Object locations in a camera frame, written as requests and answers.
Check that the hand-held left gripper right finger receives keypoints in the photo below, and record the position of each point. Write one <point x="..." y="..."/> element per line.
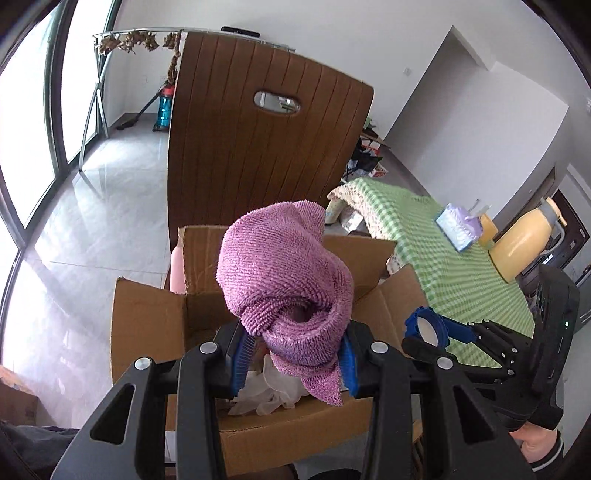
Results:
<point x="349" y="369"/>

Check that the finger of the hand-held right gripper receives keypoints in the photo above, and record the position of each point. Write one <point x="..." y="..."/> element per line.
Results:
<point x="434" y="353"/>
<point x="461" y="331"/>

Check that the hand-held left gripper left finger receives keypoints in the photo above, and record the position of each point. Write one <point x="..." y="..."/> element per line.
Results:
<point x="240" y="369"/>

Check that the blue plastic lid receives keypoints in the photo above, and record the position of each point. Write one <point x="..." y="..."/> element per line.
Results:
<point x="427" y="328"/>

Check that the white plastic glove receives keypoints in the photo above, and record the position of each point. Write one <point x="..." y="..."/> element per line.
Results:
<point x="268" y="392"/>

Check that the brown cardboard box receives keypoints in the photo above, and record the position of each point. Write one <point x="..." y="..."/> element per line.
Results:
<point x="147" y="323"/>

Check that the purple terry towel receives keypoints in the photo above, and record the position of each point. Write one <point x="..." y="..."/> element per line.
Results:
<point x="277" y="258"/>

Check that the person's right forearm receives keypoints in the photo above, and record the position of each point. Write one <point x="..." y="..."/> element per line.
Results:
<point x="549" y="454"/>

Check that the person's right hand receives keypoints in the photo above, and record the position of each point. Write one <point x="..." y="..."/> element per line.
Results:
<point x="531" y="443"/>

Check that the green checkered tablecloth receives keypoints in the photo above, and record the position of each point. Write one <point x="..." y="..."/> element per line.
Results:
<point x="438" y="277"/>

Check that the yellow thermos jug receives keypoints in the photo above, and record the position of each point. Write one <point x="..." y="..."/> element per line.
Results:
<point x="517" y="244"/>

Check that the yellow plastic cup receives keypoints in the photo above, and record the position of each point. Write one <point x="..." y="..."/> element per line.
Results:
<point x="488" y="230"/>

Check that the purple tissue pack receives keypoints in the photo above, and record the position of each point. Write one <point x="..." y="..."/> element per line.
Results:
<point x="457" y="226"/>

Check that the pink seat cushion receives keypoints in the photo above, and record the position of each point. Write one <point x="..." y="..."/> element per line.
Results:
<point x="177" y="272"/>

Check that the clear plastic packet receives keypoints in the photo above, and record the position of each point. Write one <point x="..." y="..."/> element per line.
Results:
<point x="353" y="221"/>

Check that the white pot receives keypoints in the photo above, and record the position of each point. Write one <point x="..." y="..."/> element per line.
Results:
<point x="333" y="213"/>

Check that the small printed carton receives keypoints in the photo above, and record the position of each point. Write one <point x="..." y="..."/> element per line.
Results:
<point x="377" y="173"/>

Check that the brown wooden chair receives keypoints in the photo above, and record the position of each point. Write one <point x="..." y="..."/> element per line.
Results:
<point x="258" y="184"/>

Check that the black folding stool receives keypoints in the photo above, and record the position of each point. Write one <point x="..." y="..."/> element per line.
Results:
<point x="362" y="161"/>

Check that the flat cardboard carton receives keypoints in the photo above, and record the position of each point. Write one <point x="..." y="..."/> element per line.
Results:
<point x="18" y="397"/>

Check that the person's dark clothing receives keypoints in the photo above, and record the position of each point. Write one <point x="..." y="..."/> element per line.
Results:
<point x="32" y="454"/>

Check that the blue and red vacuum cleaner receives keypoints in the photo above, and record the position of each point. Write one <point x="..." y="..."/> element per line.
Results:
<point x="165" y="108"/>

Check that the black broom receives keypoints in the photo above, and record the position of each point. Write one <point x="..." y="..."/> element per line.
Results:
<point x="124" y="123"/>

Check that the metal drying rack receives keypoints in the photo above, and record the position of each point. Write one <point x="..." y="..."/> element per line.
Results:
<point x="94" y="106"/>

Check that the row of dried plants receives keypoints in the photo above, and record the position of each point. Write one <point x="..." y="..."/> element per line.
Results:
<point x="113" y="44"/>

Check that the black window frame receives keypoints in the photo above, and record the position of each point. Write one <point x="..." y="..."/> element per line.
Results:
<point x="55" y="92"/>

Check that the black wall device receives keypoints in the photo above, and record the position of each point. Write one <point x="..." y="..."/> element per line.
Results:
<point x="240" y="31"/>

